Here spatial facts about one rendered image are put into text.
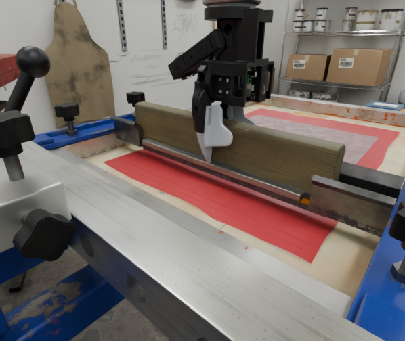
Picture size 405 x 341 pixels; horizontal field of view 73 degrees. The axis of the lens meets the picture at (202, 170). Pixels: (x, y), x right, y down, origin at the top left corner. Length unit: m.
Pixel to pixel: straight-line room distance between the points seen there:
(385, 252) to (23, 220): 0.30
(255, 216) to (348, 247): 0.12
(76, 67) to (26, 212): 2.27
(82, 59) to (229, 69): 2.15
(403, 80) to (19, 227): 4.00
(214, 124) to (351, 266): 0.24
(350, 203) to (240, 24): 0.25
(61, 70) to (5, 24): 0.40
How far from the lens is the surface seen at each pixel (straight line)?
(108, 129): 0.62
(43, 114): 2.45
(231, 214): 0.39
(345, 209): 0.36
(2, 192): 0.24
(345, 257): 0.36
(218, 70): 0.38
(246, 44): 0.38
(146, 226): 0.22
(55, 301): 0.37
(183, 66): 0.44
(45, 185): 0.23
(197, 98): 0.39
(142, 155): 0.58
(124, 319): 1.49
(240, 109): 0.44
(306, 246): 0.35
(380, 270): 0.28
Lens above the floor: 1.17
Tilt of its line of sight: 26 degrees down
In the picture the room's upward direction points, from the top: straight up
